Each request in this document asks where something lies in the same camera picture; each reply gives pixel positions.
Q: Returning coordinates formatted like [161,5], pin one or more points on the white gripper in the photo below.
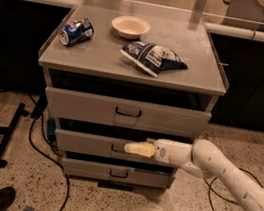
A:
[162,150]

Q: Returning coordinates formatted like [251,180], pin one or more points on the grey drawer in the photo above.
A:
[101,146]
[106,110]
[121,174]

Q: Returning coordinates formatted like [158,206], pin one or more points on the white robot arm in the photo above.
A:
[203,160]

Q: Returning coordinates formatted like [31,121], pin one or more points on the grey top drawer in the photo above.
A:
[106,110]

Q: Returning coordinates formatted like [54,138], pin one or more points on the grey bottom drawer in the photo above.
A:
[121,174]

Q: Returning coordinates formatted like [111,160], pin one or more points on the grey drawer cabinet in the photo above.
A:
[97,66]

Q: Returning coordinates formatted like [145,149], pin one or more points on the blue chip bag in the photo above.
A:
[152,58]

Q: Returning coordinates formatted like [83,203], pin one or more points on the blue box behind cabinet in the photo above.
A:
[51,128]

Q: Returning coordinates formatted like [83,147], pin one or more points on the white paper bowl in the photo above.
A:
[130,27]

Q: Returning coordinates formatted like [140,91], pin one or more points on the blue crushed soda can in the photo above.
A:
[76,32]

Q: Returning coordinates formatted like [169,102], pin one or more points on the black metal stand base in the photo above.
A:
[6,132]

